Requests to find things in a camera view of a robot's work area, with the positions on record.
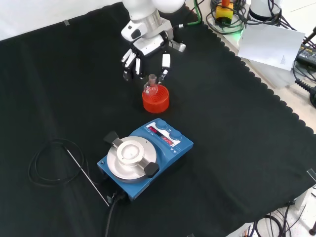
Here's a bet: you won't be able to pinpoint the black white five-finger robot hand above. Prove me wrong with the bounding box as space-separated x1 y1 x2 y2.
120 29 186 86

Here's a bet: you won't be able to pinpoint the clear glass round-bottom flask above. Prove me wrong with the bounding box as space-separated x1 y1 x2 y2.
143 74 159 96

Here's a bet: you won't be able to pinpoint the red round flask stand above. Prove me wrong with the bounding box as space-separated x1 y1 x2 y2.
142 85 170 114

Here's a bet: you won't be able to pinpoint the yellow stop button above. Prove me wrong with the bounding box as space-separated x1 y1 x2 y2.
215 0 234 26

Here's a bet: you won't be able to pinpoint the heater with blue base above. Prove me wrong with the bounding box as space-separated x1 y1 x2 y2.
97 118 195 202

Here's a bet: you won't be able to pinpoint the black bench cloth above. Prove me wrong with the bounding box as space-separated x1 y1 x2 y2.
0 1 316 237

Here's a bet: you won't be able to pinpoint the white paper sheet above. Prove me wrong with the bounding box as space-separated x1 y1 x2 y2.
237 23 306 72

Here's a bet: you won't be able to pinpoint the thin steel temperature probe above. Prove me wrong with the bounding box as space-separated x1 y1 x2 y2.
67 149 110 207

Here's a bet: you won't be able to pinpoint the black power adapter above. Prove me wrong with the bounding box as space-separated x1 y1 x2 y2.
295 45 316 67

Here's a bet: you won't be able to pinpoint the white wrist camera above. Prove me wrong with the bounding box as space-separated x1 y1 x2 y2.
120 21 147 42

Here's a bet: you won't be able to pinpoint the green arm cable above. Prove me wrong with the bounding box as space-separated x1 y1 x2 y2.
182 0 204 27

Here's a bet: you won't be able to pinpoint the thin black probe cable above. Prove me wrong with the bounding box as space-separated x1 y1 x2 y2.
28 138 100 187

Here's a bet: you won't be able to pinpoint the black ribbed cable connector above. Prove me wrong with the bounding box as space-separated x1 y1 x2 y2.
294 78 314 94

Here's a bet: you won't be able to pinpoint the black heater power cable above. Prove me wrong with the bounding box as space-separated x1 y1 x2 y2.
105 195 124 237

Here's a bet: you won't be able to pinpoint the white bench bracket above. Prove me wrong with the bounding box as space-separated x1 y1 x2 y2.
293 185 316 210

